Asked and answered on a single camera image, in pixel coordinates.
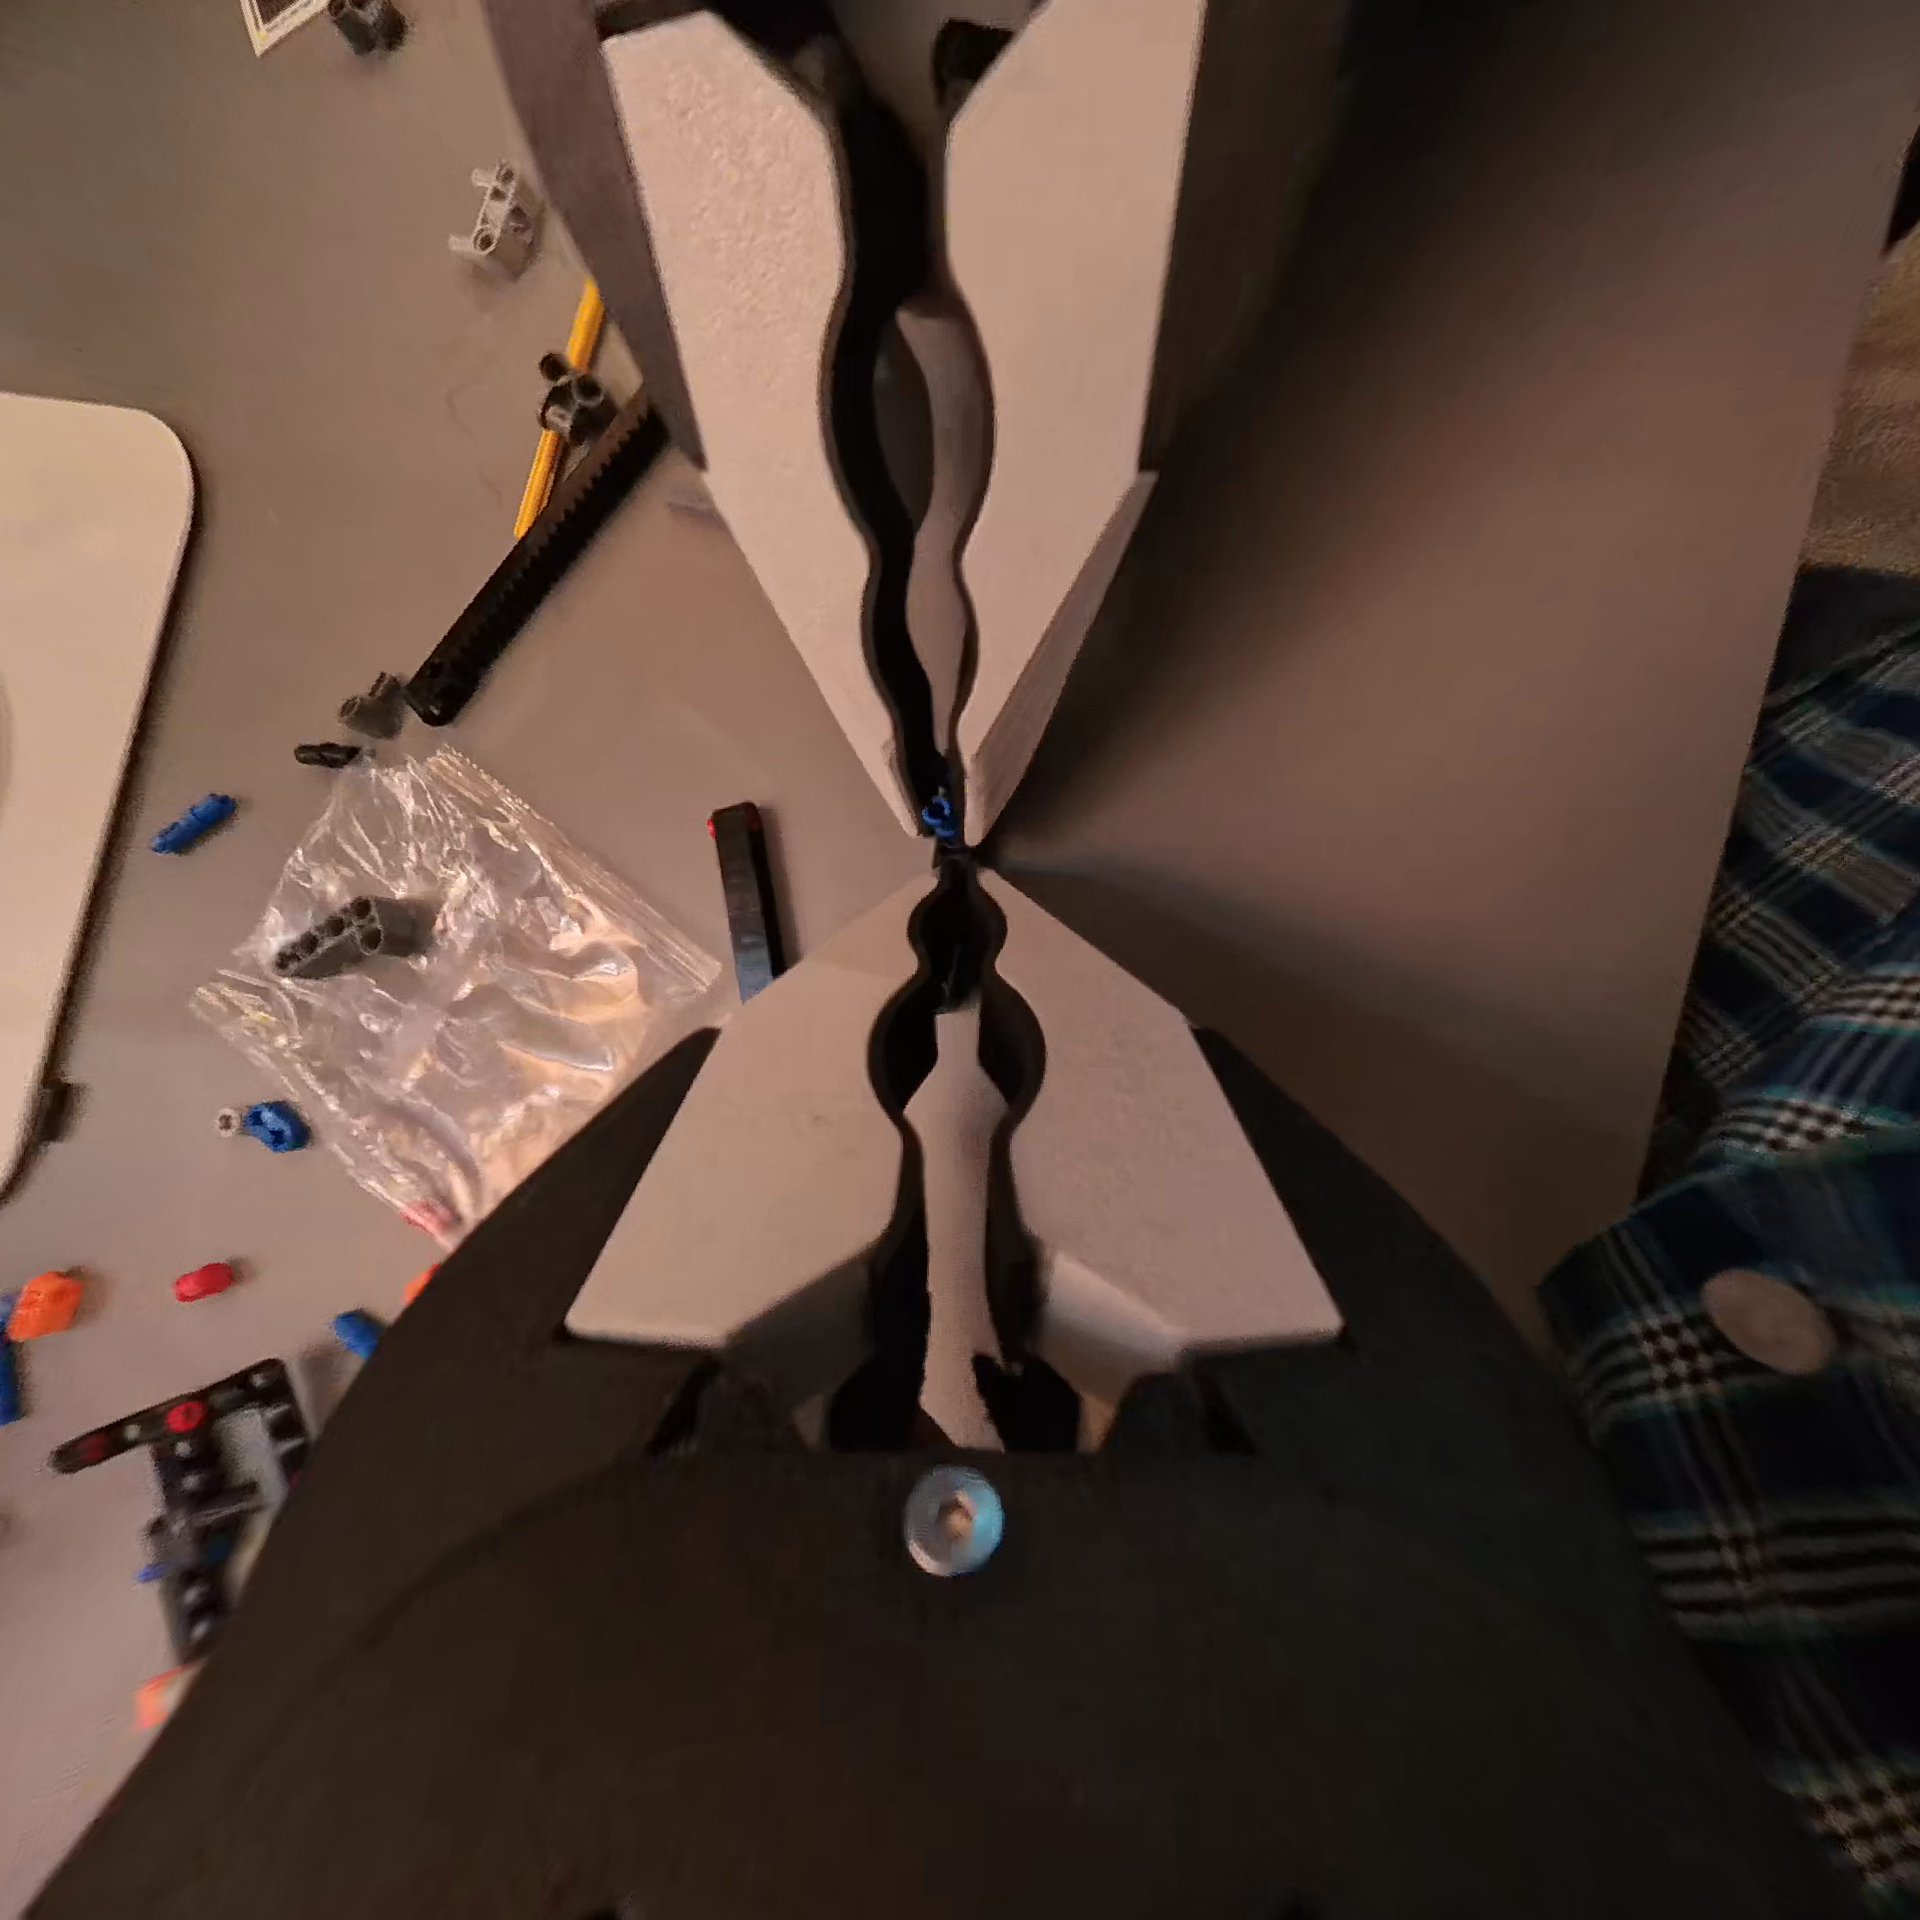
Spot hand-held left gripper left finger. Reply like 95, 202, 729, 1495
563, 872, 962, 1453

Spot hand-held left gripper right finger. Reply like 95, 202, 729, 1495
968, 867, 1346, 1453

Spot light grey lego connector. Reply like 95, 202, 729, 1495
448, 161, 545, 282

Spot small black lego piece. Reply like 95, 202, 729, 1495
928, 840, 980, 1016

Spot yellow lego axle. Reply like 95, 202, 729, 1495
512, 277, 608, 541

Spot clear plastic zip bag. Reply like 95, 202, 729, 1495
190, 743, 728, 1251

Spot black lego frame assembly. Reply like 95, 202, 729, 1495
49, 1353, 313, 1737

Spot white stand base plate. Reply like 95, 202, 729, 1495
0, 391, 200, 1204

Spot person's blue plaid shirt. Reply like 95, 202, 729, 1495
1534, 563, 1920, 1920

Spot black lego beam with red pin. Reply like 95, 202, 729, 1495
702, 800, 791, 1008

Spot black lego gear rack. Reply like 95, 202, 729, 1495
406, 391, 673, 729

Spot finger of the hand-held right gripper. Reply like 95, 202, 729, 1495
600, 18, 954, 847
938, 0, 1212, 847

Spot dark grey lego angle beam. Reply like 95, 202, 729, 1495
273, 892, 442, 985

